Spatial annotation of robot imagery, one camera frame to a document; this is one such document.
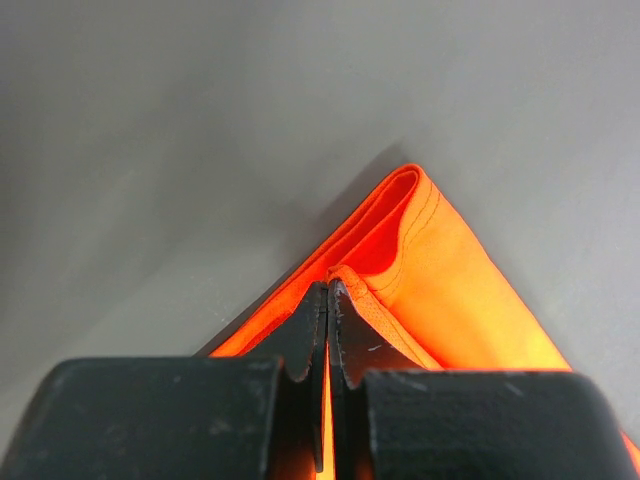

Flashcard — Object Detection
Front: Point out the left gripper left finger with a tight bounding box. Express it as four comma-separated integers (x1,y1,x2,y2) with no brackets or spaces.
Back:
1,283,328,479

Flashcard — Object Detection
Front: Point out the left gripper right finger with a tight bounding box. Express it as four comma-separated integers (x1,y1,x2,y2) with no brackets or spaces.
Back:
327,281,638,479

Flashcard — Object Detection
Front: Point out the orange t shirt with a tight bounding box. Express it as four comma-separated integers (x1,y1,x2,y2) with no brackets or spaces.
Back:
208,163,640,480

